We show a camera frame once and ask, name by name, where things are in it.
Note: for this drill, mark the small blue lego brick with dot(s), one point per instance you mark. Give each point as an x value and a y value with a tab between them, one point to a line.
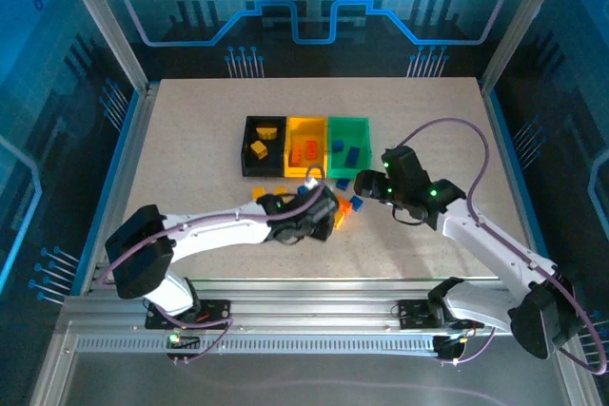
338	146
356	203
343	183
302	190

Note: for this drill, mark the long blue lego brick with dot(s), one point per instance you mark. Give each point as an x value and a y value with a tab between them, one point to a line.
352	157

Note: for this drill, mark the green plastic bin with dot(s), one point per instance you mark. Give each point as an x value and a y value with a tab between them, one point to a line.
364	140

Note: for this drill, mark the yellow plastic bin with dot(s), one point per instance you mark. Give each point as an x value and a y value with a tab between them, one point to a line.
314	168

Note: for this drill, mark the black plastic bin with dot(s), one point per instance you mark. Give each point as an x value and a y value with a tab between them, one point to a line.
252	166

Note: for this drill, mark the long yellow lego brick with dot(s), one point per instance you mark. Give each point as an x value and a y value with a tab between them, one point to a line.
266	132

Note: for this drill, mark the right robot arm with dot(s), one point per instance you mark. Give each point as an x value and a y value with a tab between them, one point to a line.
499	249

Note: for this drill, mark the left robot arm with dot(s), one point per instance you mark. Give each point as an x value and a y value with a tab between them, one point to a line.
214	230

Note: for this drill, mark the small black control box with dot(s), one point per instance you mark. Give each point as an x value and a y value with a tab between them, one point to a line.
183	343
448	348

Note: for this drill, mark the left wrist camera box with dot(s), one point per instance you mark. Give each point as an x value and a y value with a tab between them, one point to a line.
311	183

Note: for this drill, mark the aluminium frame rail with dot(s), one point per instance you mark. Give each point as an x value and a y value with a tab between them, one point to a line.
309	301

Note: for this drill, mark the aluminium frame post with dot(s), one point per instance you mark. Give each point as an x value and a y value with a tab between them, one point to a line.
526	11
99	11

